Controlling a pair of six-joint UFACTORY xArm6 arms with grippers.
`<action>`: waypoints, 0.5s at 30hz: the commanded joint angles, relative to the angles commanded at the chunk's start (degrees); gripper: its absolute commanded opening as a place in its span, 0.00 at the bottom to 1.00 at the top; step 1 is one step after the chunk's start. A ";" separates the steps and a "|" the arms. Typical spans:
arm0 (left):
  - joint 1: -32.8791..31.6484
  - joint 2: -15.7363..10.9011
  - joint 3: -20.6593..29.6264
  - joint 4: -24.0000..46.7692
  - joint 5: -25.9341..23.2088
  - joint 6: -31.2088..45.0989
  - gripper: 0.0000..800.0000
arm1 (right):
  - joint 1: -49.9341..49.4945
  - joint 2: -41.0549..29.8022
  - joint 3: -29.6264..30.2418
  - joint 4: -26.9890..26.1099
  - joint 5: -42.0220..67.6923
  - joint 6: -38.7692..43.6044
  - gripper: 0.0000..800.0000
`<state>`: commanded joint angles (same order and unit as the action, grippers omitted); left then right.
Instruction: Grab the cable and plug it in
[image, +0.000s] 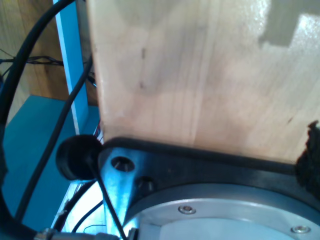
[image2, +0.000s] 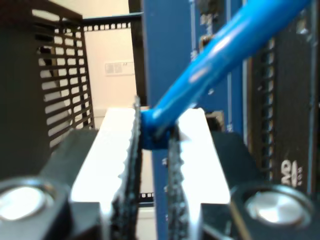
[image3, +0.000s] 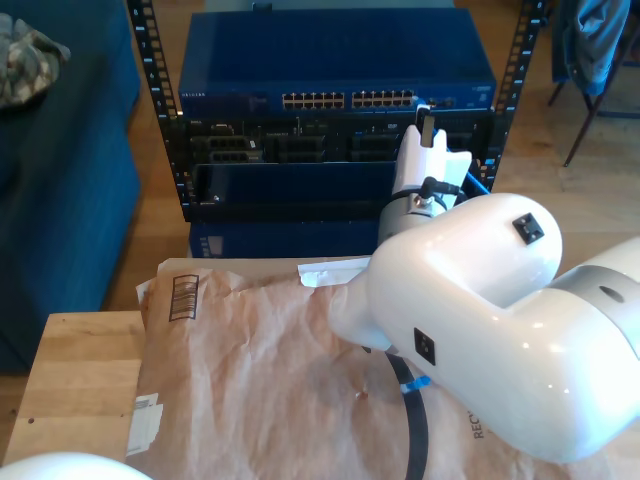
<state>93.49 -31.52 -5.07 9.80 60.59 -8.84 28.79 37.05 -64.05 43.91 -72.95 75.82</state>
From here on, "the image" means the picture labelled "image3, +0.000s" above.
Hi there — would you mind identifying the blue network cable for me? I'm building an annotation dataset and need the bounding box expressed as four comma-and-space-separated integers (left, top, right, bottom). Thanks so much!
399, 96, 494, 396

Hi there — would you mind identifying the black rack server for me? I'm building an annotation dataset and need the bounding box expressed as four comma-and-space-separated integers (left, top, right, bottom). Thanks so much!
182, 115, 494, 165

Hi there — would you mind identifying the blue chassis under rack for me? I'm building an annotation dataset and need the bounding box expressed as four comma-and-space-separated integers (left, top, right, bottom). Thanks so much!
187, 219, 381, 260

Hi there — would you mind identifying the dark metal chair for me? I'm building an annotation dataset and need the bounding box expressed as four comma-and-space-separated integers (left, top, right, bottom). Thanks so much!
547, 29, 640, 169

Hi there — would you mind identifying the grey blue jacket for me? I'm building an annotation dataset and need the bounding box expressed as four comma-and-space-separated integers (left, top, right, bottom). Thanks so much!
552, 0, 632, 96

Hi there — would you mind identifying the brown paper mailer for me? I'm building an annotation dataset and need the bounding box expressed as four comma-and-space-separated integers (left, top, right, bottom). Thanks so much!
122, 257, 611, 480

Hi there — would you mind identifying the blue sofa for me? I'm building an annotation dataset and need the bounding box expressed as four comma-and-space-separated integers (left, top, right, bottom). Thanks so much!
0, 0, 142, 374

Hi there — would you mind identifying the camouflage cloth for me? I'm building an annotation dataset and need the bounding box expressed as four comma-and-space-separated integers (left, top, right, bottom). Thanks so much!
0, 12, 72, 111

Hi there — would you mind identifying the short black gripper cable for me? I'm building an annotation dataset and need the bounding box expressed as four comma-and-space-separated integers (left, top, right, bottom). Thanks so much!
421, 176, 462, 202

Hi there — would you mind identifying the blue network switch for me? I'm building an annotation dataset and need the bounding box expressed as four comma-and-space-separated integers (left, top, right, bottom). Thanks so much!
178, 9, 498, 117

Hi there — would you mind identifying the black rack frame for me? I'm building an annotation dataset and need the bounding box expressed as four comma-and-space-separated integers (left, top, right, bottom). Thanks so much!
125, 0, 546, 224

